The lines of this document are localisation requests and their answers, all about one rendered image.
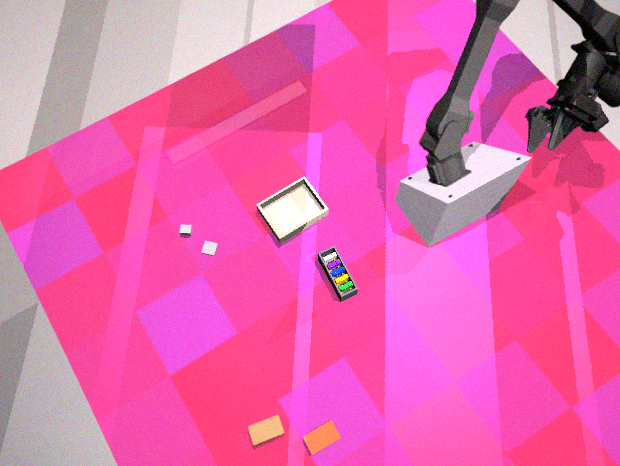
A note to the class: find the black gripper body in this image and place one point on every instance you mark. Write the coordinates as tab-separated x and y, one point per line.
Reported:
574	92

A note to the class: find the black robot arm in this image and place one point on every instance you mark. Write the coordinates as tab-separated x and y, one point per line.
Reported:
450	117

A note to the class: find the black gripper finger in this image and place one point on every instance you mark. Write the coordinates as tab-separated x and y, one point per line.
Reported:
565	122
537	131

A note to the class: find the tan rectangular block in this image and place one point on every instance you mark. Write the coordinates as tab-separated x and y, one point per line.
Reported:
266	430

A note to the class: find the yellow fuse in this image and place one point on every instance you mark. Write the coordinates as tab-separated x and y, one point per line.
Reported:
341	279

